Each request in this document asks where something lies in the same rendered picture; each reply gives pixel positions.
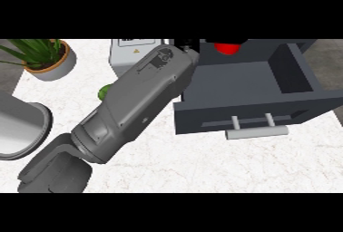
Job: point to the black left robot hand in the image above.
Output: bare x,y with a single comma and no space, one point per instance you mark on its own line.
186,43

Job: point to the red can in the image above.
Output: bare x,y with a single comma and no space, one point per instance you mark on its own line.
228,49

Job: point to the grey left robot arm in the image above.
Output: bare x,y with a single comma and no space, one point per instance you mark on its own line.
133,102

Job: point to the dark grey open drawer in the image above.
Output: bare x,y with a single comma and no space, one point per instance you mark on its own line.
232,81

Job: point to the dark grey drawer front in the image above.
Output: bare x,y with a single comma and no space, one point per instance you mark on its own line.
250,110

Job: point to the white box appliance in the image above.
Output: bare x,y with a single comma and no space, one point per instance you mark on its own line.
127,57

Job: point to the green round vegetable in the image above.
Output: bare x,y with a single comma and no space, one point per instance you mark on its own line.
105,92

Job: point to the white plant pot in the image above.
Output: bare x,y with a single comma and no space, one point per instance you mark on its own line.
62,66

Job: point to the green leafy plant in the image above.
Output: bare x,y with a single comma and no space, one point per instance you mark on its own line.
32,51

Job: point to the grey metal pot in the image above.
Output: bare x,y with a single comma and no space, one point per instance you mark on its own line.
19,127

